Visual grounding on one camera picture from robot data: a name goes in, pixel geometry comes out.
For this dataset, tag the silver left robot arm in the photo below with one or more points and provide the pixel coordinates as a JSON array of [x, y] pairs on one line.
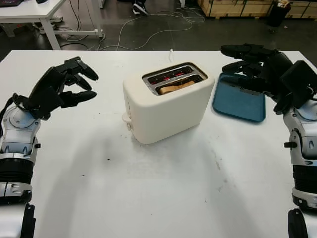
[[17, 134]]

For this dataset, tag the white two-slot toaster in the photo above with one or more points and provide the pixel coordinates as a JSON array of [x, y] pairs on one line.
[[168, 116]]

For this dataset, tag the person with black trousers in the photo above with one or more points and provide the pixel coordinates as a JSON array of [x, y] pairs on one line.
[[140, 7]]

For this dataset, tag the white office desk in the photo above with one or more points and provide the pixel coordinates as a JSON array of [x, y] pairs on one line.
[[24, 13]]

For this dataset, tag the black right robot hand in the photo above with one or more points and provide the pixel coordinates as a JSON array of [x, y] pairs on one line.
[[275, 64]]

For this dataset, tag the slice of toast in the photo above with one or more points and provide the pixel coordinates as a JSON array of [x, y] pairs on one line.
[[173, 88]]

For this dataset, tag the wooden crates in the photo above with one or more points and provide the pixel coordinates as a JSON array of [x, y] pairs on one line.
[[235, 8]]

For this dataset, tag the blue plastic tray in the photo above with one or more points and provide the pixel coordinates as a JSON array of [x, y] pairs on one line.
[[235, 106]]

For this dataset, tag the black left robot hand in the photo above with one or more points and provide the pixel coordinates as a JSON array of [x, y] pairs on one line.
[[49, 77]]

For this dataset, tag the grey plastic step stool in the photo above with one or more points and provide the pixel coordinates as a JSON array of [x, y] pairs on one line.
[[15, 29]]

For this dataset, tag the dark laptop on desk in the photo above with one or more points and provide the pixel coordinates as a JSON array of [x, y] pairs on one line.
[[10, 3]]

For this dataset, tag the black computer mouse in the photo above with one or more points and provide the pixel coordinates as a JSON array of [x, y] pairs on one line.
[[42, 1]]

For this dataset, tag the white sneaker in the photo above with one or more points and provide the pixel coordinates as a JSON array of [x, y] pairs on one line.
[[57, 19]]

